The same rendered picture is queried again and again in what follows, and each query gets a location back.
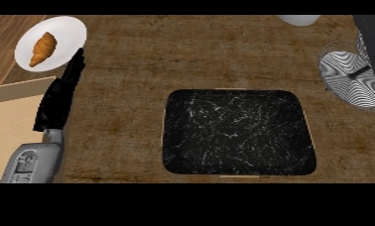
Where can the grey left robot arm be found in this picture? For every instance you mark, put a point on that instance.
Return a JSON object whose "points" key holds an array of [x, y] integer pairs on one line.
{"points": [[35, 160]]}

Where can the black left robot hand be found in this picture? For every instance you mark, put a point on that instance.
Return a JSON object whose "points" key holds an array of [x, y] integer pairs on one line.
{"points": [[57, 96]]}

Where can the golden brown croissant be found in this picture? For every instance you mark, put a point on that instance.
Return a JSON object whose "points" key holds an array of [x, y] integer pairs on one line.
{"points": [[43, 49]]}

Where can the black marble tray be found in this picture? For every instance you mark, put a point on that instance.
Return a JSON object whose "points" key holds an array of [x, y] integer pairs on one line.
{"points": [[236, 132]]}

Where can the dark grey appliance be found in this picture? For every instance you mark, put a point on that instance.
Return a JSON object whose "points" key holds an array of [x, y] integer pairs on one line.
{"points": [[366, 33]]}

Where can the white rounded object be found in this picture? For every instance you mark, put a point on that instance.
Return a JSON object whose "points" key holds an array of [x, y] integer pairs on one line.
{"points": [[298, 19]]}

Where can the white round plate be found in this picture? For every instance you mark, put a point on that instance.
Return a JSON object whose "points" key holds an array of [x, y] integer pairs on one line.
{"points": [[57, 35]]}

